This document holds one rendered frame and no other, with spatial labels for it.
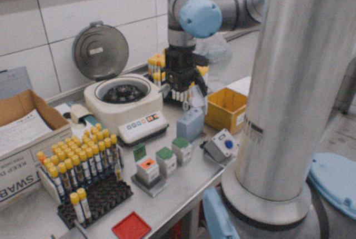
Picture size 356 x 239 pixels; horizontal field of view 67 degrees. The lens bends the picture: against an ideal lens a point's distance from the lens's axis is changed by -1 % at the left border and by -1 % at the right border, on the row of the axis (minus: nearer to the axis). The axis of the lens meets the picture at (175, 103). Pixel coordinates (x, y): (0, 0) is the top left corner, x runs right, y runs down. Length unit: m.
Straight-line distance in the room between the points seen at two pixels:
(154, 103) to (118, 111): 0.13
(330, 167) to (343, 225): 0.08
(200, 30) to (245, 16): 0.10
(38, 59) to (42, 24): 0.12
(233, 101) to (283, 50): 0.80
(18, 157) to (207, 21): 0.56
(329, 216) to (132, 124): 0.65
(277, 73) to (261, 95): 0.03
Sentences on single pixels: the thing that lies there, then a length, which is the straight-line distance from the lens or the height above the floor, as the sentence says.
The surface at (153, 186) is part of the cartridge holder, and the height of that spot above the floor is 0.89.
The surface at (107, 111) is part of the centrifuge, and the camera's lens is 0.89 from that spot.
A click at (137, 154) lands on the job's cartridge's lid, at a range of 0.74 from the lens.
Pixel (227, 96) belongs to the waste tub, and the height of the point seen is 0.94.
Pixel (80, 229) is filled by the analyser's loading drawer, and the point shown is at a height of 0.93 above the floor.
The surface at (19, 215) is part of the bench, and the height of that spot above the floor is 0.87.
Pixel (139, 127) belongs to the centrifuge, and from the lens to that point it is 0.92.
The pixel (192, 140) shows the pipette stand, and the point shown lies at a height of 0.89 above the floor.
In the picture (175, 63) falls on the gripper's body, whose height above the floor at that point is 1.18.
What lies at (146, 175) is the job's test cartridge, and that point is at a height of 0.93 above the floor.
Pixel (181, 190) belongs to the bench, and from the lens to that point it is 0.78.
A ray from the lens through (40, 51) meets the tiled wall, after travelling 1.09.
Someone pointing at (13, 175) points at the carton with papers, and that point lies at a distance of 0.82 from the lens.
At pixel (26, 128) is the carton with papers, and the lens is 1.00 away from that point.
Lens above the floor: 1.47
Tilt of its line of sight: 32 degrees down
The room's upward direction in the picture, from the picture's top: straight up
